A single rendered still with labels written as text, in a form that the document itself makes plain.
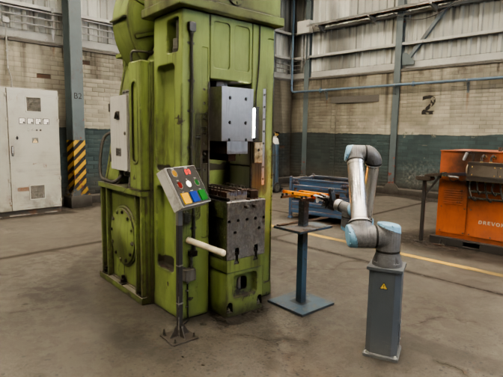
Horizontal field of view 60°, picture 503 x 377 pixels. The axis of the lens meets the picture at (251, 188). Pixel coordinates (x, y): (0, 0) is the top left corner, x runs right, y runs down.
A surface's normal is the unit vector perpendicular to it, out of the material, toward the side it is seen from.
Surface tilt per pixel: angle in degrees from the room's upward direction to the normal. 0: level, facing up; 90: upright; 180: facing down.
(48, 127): 90
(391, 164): 90
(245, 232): 90
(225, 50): 90
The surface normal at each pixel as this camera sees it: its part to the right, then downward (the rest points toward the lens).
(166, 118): -0.77, 0.05
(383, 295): -0.43, 0.11
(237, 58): 0.64, 0.11
